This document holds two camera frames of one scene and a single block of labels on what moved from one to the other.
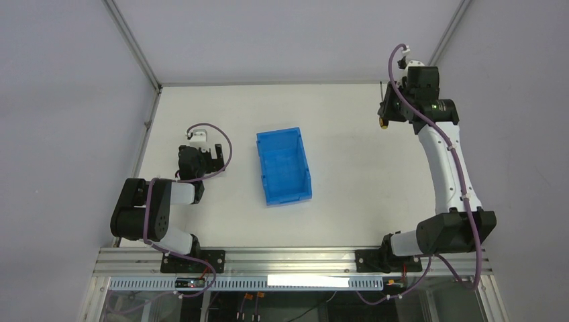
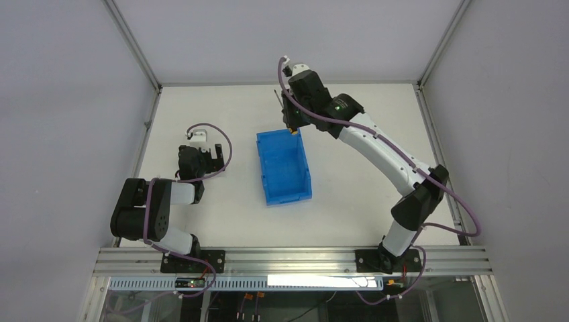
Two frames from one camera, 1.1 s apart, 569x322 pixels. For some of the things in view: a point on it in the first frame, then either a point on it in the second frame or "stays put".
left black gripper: (213, 161) stays put
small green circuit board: (190, 282) stays put
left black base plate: (174, 264) stays put
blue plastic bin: (284, 166) stays put
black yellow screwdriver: (383, 121) to (290, 130)
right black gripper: (390, 109) to (288, 113)
